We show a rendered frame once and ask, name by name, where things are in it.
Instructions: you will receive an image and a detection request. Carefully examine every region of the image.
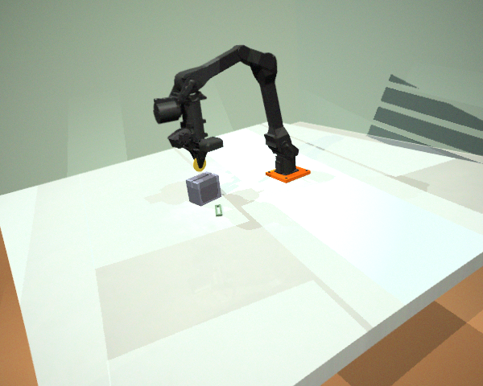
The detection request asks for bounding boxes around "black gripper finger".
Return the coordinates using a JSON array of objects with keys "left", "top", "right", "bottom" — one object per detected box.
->
[
  {"left": 183, "top": 146, "right": 196, "bottom": 160},
  {"left": 191, "top": 148, "right": 208, "bottom": 168}
]

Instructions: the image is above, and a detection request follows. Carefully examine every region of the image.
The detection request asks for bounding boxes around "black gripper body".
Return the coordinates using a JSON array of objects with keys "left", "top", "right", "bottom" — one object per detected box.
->
[{"left": 180, "top": 117, "right": 224, "bottom": 152}]

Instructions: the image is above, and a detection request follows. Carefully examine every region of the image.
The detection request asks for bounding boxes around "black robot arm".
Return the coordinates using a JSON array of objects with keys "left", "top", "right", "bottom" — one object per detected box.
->
[{"left": 153, "top": 45, "right": 299, "bottom": 176}]

